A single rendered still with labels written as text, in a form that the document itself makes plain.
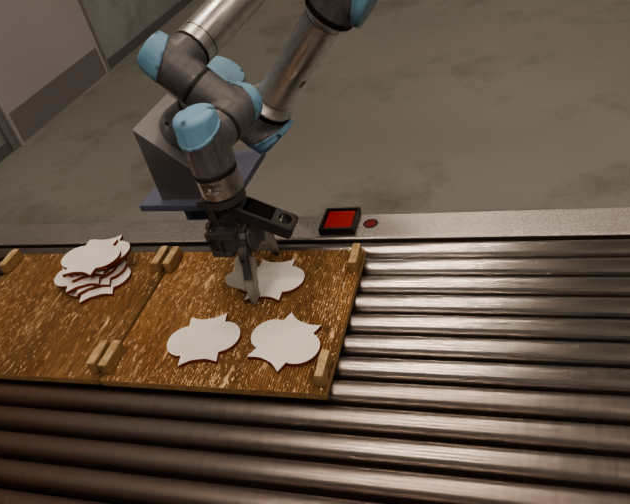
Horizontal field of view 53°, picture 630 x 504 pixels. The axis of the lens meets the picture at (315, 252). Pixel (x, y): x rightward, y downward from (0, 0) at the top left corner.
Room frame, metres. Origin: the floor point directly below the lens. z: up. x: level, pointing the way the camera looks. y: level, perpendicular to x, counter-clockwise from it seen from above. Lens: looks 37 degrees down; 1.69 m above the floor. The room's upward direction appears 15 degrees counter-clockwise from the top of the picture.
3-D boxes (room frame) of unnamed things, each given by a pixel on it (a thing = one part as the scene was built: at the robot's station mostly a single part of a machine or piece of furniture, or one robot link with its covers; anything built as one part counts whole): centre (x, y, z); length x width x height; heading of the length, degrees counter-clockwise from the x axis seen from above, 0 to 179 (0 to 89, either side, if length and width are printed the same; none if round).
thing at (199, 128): (0.96, 0.13, 1.24); 0.09 x 0.08 x 0.11; 148
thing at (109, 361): (0.84, 0.39, 0.95); 0.06 x 0.02 x 0.03; 157
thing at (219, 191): (0.95, 0.13, 1.16); 0.08 x 0.08 x 0.05
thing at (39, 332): (1.05, 0.54, 0.93); 0.41 x 0.35 x 0.02; 67
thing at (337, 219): (1.09, -0.07, 0.92); 0.06 x 0.06 x 0.01; 67
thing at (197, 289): (0.88, 0.16, 0.93); 0.41 x 0.35 x 0.02; 67
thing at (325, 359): (0.68, 0.03, 0.95); 0.06 x 0.02 x 0.03; 157
